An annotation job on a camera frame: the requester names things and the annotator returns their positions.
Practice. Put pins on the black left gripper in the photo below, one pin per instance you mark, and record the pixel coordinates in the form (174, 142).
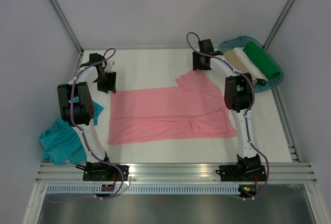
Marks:
(111, 86)

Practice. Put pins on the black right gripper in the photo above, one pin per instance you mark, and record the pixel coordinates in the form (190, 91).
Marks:
(195, 63)

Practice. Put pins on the pink t shirt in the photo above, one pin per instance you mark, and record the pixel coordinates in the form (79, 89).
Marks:
(193, 109)

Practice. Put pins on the teal t shirt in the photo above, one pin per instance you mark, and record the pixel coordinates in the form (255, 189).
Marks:
(61, 143)

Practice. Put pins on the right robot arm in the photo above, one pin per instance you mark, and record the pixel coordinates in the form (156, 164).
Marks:
(239, 99)

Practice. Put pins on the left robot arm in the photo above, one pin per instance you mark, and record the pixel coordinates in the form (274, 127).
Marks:
(77, 109)

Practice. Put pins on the rolled beige t shirt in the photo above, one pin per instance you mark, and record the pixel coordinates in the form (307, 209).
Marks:
(234, 60)

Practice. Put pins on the blue plastic bin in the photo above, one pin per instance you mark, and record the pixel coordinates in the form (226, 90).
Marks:
(240, 42)

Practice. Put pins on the rolled white t shirt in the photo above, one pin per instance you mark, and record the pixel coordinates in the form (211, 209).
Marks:
(252, 68)

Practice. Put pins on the rolled green t shirt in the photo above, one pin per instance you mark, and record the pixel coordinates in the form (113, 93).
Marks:
(261, 60)

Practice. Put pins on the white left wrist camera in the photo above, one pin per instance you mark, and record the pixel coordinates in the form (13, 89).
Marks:
(110, 65)

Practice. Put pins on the left aluminium frame post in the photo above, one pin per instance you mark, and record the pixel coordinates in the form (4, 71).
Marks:
(66, 25)

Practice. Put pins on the aluminium frame post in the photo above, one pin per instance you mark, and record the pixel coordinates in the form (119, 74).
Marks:
(66, 25)
(281, 18)

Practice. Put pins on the right aluminium frame post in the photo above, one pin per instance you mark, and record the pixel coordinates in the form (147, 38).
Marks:
(281, 18)

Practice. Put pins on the aluminium mounting rail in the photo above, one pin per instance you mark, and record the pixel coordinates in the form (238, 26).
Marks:
(171, 173)

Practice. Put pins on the white slotted cable duct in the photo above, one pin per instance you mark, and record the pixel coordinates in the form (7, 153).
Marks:
(138, 189)

